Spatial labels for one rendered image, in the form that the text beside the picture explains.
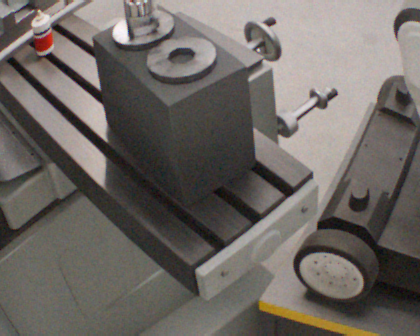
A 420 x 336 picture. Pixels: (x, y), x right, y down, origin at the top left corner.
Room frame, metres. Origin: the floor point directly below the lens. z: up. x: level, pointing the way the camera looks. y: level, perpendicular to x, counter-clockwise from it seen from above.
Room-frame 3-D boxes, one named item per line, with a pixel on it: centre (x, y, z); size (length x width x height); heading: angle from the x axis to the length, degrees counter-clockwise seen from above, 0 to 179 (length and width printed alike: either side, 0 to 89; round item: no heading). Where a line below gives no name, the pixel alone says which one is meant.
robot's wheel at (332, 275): (0.91, -0.23, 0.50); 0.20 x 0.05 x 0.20; 55
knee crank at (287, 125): (1.34, -0.24, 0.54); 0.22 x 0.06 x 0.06; 126
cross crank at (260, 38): (1.44, -0.13, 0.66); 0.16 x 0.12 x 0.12; 126
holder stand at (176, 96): (0.86, 0.04, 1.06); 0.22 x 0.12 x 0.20; 30
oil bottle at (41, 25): (1.18, 0.29, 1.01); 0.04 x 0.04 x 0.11
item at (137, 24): (0.90, 0.07, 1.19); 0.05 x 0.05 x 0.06
